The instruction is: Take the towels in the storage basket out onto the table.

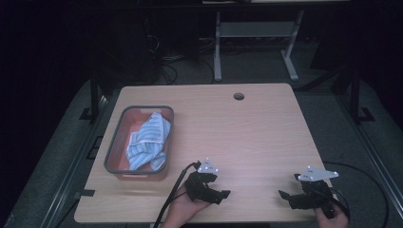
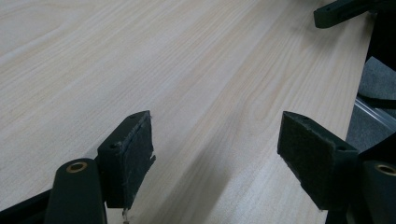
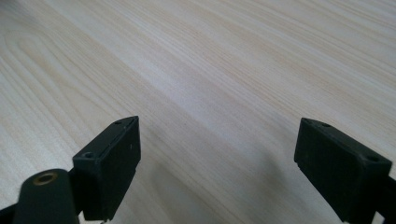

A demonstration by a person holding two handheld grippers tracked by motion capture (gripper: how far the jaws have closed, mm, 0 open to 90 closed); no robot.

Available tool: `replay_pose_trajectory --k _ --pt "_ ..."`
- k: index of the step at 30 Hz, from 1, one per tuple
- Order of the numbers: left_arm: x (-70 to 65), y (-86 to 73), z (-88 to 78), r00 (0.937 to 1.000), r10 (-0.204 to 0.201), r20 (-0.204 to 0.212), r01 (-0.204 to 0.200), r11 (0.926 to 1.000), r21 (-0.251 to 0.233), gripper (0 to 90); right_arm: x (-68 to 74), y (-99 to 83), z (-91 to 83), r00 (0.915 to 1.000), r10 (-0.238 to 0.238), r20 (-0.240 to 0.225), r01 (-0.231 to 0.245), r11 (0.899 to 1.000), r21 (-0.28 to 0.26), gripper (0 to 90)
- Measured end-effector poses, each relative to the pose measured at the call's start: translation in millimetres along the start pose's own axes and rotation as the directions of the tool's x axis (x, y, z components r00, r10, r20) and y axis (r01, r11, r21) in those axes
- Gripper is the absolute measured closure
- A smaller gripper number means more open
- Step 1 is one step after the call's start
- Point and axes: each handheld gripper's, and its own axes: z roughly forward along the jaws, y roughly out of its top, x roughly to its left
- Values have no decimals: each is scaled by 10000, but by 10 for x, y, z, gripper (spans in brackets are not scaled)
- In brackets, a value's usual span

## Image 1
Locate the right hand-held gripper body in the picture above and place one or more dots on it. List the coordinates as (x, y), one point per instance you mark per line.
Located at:
(313, 194)

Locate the grey metal stand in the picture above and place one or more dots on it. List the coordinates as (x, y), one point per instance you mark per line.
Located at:
(256, 30)

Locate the person's left hand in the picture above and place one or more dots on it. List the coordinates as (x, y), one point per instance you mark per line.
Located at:
(182, 209)

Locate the black table edge clip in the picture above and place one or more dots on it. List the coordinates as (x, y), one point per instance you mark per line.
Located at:
(85, 193)

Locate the aluminium floor rail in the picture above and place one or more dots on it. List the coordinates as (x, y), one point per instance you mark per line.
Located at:
(370, 152)
(74, 164)

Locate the black metal post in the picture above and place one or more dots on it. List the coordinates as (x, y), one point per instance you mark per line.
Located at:
(94, 98)
(355, 95)

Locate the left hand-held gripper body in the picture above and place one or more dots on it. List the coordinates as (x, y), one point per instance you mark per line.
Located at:
(200, 186)

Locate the blue striped cloth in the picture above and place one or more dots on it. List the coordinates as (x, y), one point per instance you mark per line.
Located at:
(147, 142)

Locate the pink basket with grey rim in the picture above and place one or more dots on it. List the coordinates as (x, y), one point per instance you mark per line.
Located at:
(122, 148)

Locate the person's right hand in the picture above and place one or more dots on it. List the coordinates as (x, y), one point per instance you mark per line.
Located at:
(329, 220)

